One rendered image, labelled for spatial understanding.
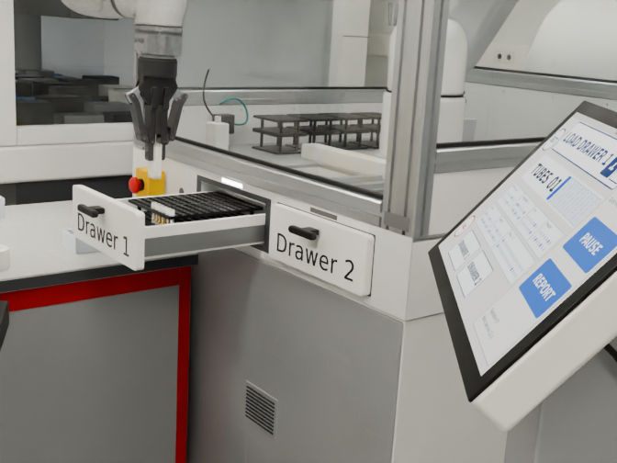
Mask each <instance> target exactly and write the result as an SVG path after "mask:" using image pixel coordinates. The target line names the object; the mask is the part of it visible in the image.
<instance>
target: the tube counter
mask: <svg viewBox="0 0 617 463"><path fill-rule="evenodd" d="M538 195H539V196H540V197H541V198H542V199H543V200H544V201H545V202H546V203H547V204H548V205H549V206H550V207H551V208H552V209H553V210H554V211H555V212H556V213H557V214H558V215H559V216H560V217H561V218H562V219H563V220H564V221H565V222H566V223H567V224H568V225H569V226H570V227H571V228H572V229H573V228H574V227H575V226H576V225H577V224H578V223H579V222H580V221H581V220H582V219H583V218H584V217H586V216H587V215H588V214H589V213H590V212H591V211H592V210H593V209H594V208H595V207H596V206H597V205H598V204H600V203H601V202H602V200H603V199H604V197H603V196H601V195H600V194H599V193H597V192H596V191H594V190H593V189H592V188H590V187H589V186H587V185H586V184H585V183H583V182H582V181H581V180H579V179H578V178H576V177H575V176H574V175H572V174H571V173H569V172H568V171H567V170H566V169H565V168H564V169H563V170H562V171H561V172H560V173H559V174H558V175H557V176H556V177H555V178H553V179H552V180H551V181H550V182H549V183H548V184H547V185H546V186H545V187H544V188H543V189H542V190H541V191H540V192H539V193H538Z"/></svg>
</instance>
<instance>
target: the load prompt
mask: <svg viewBox="0 0 617 463"><path fill-rule="evenodd" d="M551 150H553V151H554V152H556V153H558V154H559V155H560V156H562V157H563V158H565V159H566V160H568V161H569V162H571V163H572V164H573V165H574V166H576V167H577V168H579V169H580V170H582V171H583V172H585V173H586V174H588V175H590V176H591V177H592V178H594V179H595V180H597V181H598V182H600V183H601V184H603V185H604V186H606V187H607V188H608V189H609V190H611V191H613V190H614V189H615V188H616V187H617V138H615V137H612V136H611V135H609V134H607V133H605V132H603V131H601V130H597V129H595V128H593V127H591V126H590V125H587V124H585V123H583V122H581V121H579V122H578V123H577V124H576V125H575V126H574V127H573V128H572V129H571V130H570V131H569V132H568V133H567V134H566V135H565V136H564V137H563V138H562V139H561V140H560V141H559V142H558V143H556V144H555V145H554V146H553V147H552V148H551Z"/></svg>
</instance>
